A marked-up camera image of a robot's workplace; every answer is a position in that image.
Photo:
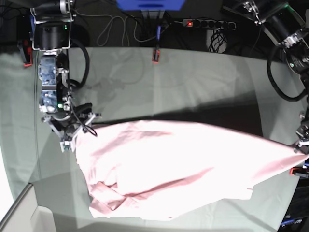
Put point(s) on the black power strip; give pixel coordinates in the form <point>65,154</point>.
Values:
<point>209,24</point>

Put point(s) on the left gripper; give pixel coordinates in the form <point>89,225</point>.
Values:
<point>302,144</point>

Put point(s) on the blue box at top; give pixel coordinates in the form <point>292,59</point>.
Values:
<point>133,5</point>

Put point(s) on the red right table clamp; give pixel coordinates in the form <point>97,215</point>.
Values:
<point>302,172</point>

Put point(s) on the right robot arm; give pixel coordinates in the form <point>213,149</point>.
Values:
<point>53,20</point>

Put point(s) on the red centre table clamp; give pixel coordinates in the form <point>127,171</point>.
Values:
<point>156,55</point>

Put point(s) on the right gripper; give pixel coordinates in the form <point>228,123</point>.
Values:
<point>69,127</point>

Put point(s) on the pink t-shirt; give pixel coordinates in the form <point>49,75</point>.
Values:
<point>159,170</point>

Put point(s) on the blue clamp handle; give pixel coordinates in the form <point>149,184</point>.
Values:
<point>158,33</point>

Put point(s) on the white bin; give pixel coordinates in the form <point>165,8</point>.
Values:
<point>25,215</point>

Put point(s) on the red table clamp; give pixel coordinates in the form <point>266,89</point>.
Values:
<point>25,49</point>
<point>156,55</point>
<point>302,172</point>

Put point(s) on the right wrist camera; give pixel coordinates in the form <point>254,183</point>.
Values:
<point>67,146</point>

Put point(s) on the red left table clamp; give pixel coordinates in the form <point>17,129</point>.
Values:
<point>25,49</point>

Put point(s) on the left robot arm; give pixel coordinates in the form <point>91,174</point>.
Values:
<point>288,32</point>

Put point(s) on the green table cloth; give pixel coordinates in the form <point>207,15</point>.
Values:
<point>124,83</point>

